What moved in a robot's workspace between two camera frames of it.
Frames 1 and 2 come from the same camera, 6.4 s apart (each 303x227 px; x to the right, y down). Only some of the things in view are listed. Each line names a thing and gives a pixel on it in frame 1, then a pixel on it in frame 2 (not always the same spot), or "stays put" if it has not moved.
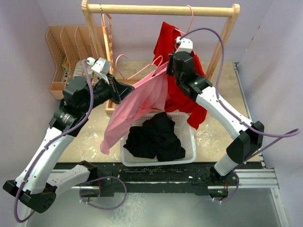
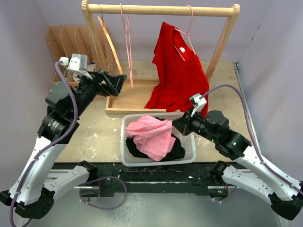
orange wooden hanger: (107, 28) to (111, 45)
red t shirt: (195, 111) stays put
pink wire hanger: (141, 70) to (127, 32)
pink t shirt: (148, 94) to (153, 136)
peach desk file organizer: (73, 51) stays put
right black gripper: (170, 71) to (183, 124)
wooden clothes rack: (233, 12) stays put
